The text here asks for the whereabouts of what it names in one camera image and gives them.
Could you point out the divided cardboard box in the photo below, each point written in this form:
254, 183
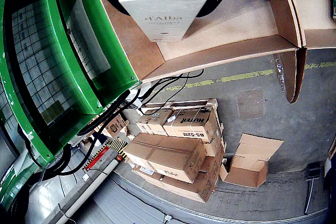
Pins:
223, 24

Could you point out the light wood pallet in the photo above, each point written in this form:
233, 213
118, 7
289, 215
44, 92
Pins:
183, 102

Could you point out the grey paper label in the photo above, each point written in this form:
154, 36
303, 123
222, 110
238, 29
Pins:
86, 40

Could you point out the yellow black striped block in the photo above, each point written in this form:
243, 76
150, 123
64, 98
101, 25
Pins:
118, 145

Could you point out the black corrugated conduit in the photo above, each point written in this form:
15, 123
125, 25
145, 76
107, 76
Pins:
105, 115

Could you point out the open empty cardboard box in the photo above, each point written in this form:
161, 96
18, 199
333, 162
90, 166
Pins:
244, 174

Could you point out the red white bar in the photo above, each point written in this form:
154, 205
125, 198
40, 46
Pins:
95, 157

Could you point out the large cardboard box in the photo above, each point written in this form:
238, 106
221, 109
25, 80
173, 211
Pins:
207, 182

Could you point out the cardboard box with black logo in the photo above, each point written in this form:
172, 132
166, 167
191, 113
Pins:
115, 127

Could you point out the long cardboard box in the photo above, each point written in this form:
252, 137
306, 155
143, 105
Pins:
162, 155

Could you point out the grey pipe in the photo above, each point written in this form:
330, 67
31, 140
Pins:
86, 195

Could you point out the small white-labelled cardboard box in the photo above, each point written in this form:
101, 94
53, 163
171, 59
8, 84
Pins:
155, 120

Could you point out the cardboard box printed HUTER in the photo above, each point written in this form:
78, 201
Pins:
191, 127

